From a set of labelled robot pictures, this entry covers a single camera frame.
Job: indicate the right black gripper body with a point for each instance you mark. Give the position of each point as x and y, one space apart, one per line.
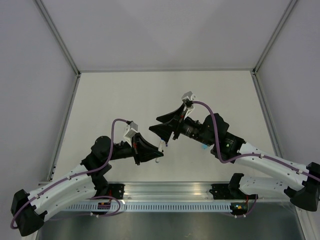
188 127

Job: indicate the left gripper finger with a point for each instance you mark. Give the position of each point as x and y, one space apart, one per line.
143 146
145 157

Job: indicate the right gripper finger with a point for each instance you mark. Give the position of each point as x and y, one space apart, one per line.
176 114
166 130

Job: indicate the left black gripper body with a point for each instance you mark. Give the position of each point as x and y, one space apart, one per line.
124 150

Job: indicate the blue capped clear pen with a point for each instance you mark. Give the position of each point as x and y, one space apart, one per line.
161 146

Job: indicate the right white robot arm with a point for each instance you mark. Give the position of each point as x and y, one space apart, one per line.
298 182

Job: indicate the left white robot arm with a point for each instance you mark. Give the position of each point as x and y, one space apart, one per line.
30 210

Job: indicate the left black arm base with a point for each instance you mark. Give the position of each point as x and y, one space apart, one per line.
110 188

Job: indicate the light blue eraser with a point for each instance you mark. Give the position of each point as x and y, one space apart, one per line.
204 146

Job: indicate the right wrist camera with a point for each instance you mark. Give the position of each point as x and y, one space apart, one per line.
187 100

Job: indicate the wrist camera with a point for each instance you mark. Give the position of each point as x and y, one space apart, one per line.
130 130
187 100

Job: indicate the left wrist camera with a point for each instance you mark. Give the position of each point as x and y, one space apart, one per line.
130 130

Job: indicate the aluminium mounting rail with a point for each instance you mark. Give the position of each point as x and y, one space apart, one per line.
167 191

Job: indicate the white slotted cable duct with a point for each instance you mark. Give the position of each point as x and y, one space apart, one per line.
157 207

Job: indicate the right aluminium frame post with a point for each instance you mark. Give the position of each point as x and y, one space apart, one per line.
276 32

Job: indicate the aluminium frame post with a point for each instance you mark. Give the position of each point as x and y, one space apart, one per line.
276 32
56 35

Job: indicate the left aluminium frame post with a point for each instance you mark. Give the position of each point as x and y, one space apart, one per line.
56 35

